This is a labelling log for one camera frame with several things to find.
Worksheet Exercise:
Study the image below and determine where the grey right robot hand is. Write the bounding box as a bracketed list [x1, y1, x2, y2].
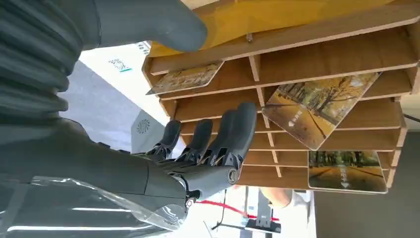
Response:
[0, 0, 258, 238]

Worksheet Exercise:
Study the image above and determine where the grey device with fan logo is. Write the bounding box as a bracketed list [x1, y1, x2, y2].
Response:
[130, 110, 167, 155]

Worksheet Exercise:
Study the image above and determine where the QR code sticker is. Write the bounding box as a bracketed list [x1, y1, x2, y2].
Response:
[107, 58, 133, 73]

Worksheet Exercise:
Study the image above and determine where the small autumn photo card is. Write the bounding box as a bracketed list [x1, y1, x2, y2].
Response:
[146, 61, 225, 96]

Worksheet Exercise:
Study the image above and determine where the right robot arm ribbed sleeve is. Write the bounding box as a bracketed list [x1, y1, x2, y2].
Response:
[0, 0, 99, 127]

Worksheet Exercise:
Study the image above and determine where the yellow sheet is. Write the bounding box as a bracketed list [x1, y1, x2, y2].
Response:
[149, 0, 396, 59]

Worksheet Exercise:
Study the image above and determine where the autumn tree photo card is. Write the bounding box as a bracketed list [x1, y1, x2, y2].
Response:
[261, 72, 381, 151]

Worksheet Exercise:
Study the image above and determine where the tree avenue photo card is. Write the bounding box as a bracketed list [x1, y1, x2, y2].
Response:
[307, 150, 389, 195]

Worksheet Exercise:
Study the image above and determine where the wooden card box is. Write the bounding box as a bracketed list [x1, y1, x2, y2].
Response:
[142, 0, 420, 195]

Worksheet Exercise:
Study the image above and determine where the thin black cable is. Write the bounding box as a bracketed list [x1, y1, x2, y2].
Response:
[210, 188, 246, 231]

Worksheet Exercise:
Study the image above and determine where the red cable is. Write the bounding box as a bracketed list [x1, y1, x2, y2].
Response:
[196, 200, 280, 222]

